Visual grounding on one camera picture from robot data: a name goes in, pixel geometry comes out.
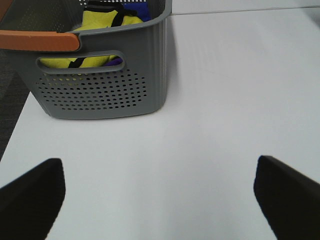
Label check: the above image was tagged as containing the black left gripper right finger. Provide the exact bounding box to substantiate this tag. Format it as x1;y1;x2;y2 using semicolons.
253;155;320;240

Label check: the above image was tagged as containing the yellow towel with black trim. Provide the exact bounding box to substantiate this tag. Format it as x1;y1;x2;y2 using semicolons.
39;0;143;69

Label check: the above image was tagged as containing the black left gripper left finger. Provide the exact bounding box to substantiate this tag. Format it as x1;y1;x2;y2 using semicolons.
0;158;66;240

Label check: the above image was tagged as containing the orange basket handle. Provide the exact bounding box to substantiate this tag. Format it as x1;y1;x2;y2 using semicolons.
0;0;85;52

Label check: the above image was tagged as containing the grey perforated plastic basket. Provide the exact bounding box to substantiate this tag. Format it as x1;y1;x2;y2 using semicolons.
2;0;172;120

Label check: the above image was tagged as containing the blue purple towel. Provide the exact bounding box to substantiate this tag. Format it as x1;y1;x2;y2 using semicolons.
103;2;152;67

